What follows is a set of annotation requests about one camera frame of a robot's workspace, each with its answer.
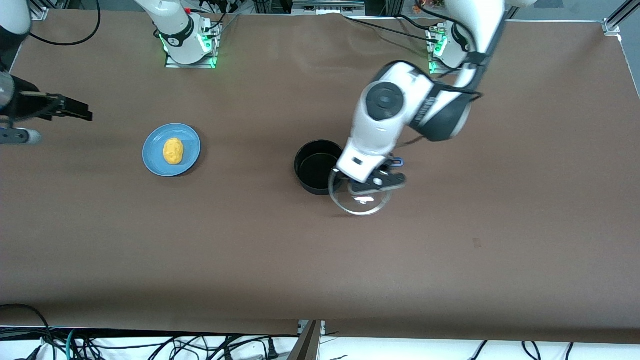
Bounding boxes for grey metal device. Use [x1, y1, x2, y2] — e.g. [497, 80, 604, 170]
[292, 0, 367, 16]

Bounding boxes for short black cable on table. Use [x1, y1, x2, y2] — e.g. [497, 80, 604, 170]
[397, 14, 435, 31]

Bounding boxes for long black cable on table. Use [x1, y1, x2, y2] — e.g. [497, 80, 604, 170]
[344, 16, 441, 42]

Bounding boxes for glass lid with blue knob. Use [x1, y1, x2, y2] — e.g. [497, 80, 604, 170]
[328, 167, 393, 216]

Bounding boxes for brown table cover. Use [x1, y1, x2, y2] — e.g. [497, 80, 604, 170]
[0, 10, 640, 345]

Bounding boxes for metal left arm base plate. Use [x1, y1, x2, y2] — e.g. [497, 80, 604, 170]
[428, 26, 463, 76]

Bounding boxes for black looped floor cable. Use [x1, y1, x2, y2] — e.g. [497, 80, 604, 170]
[0, 303, 55, 360]

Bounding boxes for blue round plate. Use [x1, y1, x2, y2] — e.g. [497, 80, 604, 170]
[142, 123, 202, 177]

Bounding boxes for yellow potato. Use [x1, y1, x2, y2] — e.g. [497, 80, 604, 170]
[163, 138, 185, 165]

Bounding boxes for dark pot with blue handle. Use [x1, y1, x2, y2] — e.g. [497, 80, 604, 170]
[294, 139, 405, 196]

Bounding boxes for black cable with plug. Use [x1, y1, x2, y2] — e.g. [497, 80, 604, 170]
[220, 337, 281, 360]

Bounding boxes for aluminium frame corner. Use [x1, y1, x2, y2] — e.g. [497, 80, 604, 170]
[27, 0, 49, 21]
[602, 0, 640, 35]

